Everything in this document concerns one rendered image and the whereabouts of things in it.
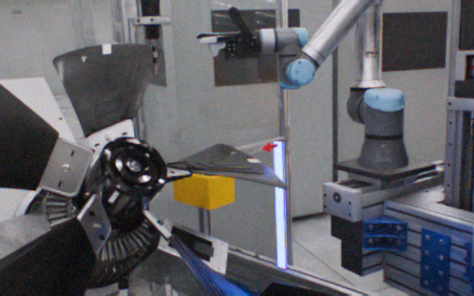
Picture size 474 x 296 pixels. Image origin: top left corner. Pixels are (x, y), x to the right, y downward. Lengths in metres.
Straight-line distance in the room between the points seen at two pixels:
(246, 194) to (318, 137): 1.95
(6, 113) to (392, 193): 1.11
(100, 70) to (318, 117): 3.11
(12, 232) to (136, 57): 0.42
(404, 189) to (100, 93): 0.99
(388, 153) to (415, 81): 3.67
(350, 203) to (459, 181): 0.31
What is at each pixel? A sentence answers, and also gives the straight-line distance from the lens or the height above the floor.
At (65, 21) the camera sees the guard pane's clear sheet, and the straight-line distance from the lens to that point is 1.63.
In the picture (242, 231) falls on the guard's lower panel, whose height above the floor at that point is 0.62.
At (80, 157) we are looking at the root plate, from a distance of 0.85.
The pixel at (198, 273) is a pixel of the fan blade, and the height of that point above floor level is 1.06.
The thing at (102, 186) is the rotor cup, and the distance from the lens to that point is 0.80.
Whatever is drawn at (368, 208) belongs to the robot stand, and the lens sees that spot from 1.49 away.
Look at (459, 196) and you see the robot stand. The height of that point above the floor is 0.97.
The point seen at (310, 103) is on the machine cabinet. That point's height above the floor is 0.99.
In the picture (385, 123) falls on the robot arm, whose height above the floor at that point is 1.18.
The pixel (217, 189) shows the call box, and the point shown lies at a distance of 1.33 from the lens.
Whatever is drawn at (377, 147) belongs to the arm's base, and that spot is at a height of 1.10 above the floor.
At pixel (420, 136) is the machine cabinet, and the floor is 0.50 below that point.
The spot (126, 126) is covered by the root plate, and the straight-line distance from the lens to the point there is 0.92.
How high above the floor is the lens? 1.39
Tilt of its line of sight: 11 degrees down
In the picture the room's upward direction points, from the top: 3 degrees counter-clockwise
